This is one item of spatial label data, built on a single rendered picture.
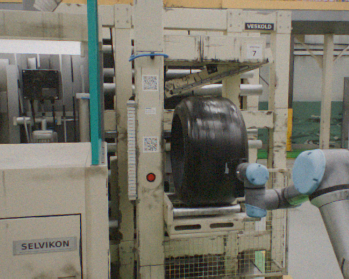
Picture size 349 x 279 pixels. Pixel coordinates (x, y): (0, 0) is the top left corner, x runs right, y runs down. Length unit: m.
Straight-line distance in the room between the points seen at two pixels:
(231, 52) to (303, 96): 9.75
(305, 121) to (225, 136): 10.17
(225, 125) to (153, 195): 0.49
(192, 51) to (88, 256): 1.38
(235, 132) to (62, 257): 0.99
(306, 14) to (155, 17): 6.14
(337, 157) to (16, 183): 0.81
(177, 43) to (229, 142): 0.68
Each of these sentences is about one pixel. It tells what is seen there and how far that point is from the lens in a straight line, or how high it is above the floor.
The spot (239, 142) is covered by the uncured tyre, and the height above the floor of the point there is 1.24.
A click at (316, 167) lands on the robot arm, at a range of 1.03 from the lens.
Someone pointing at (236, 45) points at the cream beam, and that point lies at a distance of 2.19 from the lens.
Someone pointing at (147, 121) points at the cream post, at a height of 1.33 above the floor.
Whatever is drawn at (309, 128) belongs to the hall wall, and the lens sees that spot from 11.89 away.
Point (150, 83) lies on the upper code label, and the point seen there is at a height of 1.51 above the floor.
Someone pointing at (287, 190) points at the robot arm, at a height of 1.11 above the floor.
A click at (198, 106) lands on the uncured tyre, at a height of 1.40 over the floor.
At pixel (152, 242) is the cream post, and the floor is 0.74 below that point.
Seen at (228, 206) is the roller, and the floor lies 0.92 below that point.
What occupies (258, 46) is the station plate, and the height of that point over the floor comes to 1.73.
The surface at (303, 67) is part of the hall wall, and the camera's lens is 11.89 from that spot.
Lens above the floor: 1.43
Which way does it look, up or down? 6 degrees down
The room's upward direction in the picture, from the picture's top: straight up
